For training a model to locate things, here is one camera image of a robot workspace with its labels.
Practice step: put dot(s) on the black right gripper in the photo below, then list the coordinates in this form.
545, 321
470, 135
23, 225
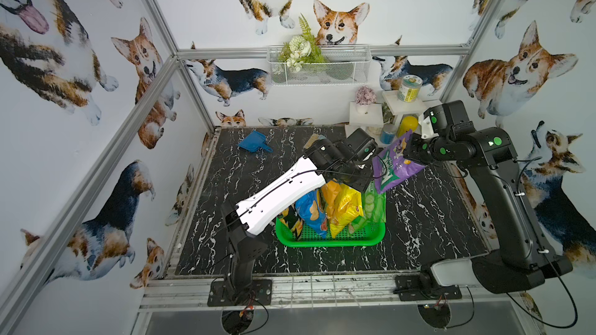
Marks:
412, 150

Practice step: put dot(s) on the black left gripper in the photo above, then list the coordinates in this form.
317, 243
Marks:
353, 178

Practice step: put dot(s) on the purple Krax snack bag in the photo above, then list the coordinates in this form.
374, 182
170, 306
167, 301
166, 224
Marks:
390, 167

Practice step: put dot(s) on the yellow Lays chips bag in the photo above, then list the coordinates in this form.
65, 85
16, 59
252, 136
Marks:
348, 207

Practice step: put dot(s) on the green cucumber chips bag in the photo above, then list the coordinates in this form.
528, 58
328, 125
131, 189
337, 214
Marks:
374, 210

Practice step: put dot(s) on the blue Lays chips bag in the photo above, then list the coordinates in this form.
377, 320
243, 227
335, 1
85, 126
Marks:
311, 211

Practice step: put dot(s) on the orange chips bag silver stripe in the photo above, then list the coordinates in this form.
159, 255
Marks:
329, 193

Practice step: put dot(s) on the black Lays chips bag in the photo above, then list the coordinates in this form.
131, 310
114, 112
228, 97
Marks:
291, 219

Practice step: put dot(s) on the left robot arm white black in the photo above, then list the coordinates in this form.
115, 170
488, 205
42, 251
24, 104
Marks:
347, 161

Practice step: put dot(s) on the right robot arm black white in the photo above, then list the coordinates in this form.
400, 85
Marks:
525, 258

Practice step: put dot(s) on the green plastic basket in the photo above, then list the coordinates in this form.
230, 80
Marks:
370, 235

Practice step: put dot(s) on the yellow canister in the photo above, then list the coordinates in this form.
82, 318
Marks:
408, 124

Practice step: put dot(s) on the blue glitter can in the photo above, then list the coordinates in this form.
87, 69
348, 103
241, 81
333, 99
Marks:
388, 134

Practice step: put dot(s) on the white tiered display shelf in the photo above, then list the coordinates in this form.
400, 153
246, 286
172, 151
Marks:
389, 109

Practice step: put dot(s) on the light blue hand brush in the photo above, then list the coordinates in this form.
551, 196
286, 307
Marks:
313, 138

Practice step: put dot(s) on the pink flower in white pot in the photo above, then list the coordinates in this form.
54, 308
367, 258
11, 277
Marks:
364, 97

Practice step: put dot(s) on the blue plastic dustpan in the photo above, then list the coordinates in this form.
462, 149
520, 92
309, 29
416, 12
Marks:
254, 142

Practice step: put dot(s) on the green and white artificial plant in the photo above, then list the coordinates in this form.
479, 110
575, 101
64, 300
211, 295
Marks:
301, 50

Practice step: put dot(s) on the white wire wall basket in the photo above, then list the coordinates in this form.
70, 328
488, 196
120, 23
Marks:
344, 65

